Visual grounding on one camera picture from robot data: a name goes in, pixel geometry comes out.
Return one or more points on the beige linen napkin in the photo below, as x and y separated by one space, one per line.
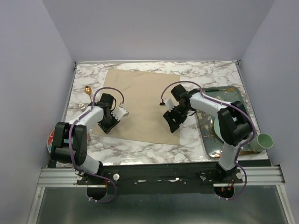
140 91

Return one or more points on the gold spoon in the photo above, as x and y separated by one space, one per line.
88 91

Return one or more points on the silver fork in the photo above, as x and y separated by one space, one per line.
82 106

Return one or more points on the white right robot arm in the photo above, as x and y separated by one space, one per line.
236 127

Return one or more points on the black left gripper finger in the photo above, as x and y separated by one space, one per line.
104 128
113 124

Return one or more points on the mint green cup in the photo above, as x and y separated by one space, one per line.
261 142

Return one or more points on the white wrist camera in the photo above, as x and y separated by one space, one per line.
168 103
119 112

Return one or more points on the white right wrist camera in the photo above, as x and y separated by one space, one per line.
168 103

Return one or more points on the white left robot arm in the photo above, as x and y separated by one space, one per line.
69 144

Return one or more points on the mint green plate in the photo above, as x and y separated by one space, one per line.
217 129

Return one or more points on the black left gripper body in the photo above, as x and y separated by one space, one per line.
110 115

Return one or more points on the aluminium frame rail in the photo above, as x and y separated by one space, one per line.
66 177

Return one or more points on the floral teal serving tray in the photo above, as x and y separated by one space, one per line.
213 145

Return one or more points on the black mounting base plate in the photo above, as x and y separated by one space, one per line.
175 178

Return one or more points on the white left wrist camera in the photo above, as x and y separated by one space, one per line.
119 112

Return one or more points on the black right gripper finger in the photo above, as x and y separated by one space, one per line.
175 123
171 117

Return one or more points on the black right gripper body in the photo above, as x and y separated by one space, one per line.
186 109

